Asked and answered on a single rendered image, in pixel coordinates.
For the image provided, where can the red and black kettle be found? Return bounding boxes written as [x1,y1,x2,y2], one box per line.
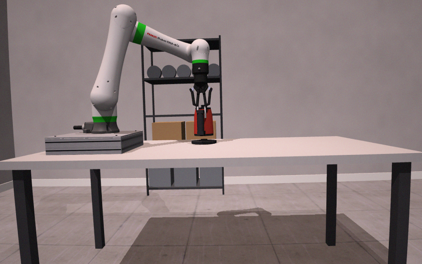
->
[194,105,213,136]

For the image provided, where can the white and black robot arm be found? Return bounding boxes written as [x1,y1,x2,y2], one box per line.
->
[73,4,210,134]

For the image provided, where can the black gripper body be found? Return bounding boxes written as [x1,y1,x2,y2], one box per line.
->
[194,73,208,93]

